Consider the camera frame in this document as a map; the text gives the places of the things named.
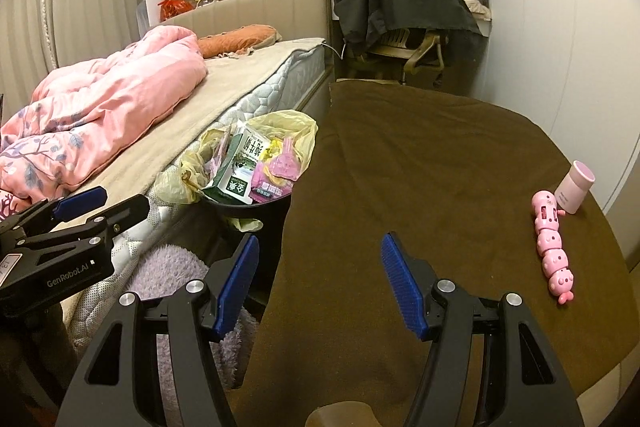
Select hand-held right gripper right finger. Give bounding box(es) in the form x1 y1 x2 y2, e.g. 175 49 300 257
381 232 585 427

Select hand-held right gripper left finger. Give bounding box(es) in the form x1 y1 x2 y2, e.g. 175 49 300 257
55 234 261 427

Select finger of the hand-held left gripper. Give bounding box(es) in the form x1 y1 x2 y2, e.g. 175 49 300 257
15 194 151 254
0 187 108 235

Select green white milk carton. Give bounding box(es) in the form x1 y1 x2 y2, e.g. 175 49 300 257
200 132 268 205

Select pink bunny print packet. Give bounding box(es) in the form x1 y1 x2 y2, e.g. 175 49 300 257
250 134 308 202

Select yellow plastic bag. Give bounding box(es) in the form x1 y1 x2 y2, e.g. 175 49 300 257
155 109 318 233

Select pink floral quilt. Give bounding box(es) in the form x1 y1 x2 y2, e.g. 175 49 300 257
0 26 207 228

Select brown table cloth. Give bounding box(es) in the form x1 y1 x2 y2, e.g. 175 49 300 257
240 79 631 427

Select pink caterpillar toy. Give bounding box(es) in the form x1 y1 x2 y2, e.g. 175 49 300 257
531 190 575 305

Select white pleated curtain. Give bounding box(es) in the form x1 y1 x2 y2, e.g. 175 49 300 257
0 0 146 108

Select pink cup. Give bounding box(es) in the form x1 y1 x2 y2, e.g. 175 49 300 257
556 160 596 214

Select white quilted mattress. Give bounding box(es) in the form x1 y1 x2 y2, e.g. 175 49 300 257
75 47 327 348

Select orange pillow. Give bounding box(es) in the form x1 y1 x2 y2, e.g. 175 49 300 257
197 24 283 58

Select small orange plastic bag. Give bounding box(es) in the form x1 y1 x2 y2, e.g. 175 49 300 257
159 0 195 22

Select beige folded garments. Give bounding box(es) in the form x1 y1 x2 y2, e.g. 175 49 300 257
457 0 492 22

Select beige upholstered bed frame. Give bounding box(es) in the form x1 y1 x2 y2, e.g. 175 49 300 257
160 0 335 118

